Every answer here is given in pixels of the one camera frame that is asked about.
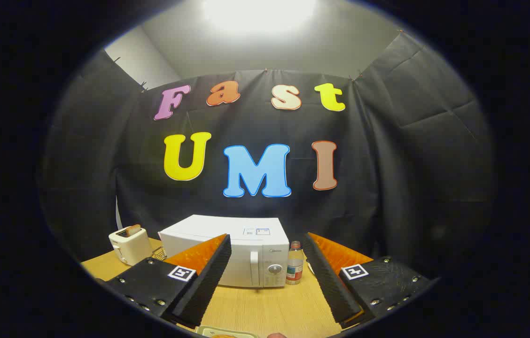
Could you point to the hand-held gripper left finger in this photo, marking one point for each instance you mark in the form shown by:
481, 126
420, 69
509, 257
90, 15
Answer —
208, 277

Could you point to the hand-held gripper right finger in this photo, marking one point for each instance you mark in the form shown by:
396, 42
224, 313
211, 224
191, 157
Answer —
328, 281

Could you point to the white microwave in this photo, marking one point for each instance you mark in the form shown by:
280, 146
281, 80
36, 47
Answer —
246, 224

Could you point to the clear plastic bottle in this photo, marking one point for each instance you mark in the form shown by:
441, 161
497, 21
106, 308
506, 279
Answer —
294, 267

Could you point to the pale green plate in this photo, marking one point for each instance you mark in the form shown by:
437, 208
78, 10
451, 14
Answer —
204, 331

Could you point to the brown rounded object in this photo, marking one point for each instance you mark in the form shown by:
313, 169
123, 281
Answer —
276, 335

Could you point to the white toaster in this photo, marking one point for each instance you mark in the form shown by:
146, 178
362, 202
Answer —
131, 246

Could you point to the toast slice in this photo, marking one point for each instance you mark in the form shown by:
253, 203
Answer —
133, 230

